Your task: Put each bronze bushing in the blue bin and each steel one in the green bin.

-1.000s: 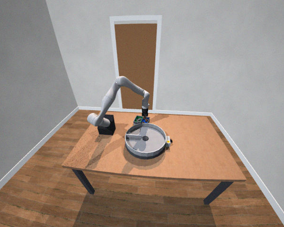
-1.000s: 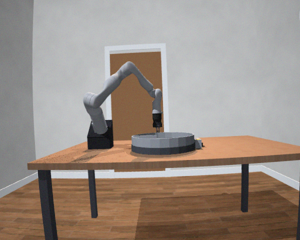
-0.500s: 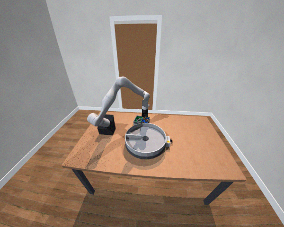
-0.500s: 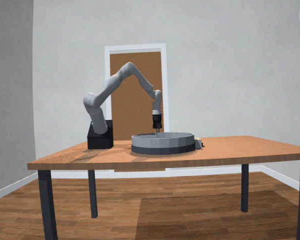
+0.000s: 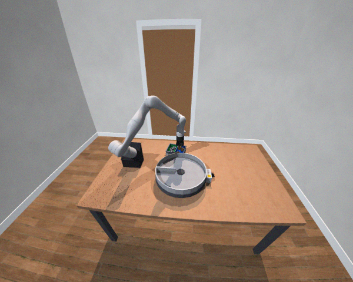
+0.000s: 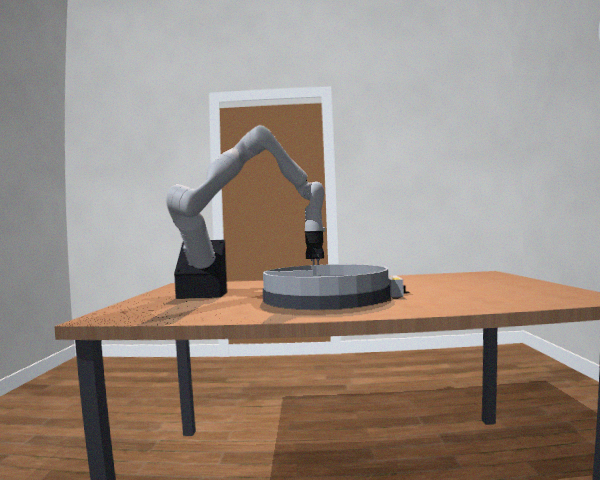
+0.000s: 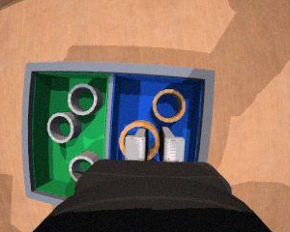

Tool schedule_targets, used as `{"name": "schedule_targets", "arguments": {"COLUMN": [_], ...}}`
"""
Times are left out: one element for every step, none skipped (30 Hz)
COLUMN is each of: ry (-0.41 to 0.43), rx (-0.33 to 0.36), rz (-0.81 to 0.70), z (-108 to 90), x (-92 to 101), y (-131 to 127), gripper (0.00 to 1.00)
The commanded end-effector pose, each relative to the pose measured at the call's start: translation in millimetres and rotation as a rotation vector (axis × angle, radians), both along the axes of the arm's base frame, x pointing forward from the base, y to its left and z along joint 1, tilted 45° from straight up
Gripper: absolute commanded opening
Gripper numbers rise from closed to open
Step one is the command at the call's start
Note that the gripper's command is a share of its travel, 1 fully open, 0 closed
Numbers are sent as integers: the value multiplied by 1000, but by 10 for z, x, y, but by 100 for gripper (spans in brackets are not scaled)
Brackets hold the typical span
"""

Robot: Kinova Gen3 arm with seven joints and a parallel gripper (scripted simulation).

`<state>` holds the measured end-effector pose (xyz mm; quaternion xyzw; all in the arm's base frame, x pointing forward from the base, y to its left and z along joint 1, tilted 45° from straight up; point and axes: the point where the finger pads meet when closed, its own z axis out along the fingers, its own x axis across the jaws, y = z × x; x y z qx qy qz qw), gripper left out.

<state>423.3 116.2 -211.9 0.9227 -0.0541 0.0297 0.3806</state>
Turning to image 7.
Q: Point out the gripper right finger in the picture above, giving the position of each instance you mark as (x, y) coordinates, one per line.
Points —
(171, 148)

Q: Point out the grey metal sleeve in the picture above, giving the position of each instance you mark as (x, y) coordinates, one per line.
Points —
(74, 167)
(73, 99)
(54, 131)

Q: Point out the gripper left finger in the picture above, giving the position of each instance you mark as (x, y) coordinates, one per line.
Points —
(136, 146)

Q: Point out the green and blue divided bin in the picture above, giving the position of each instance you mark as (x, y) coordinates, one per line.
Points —
(131, 89)

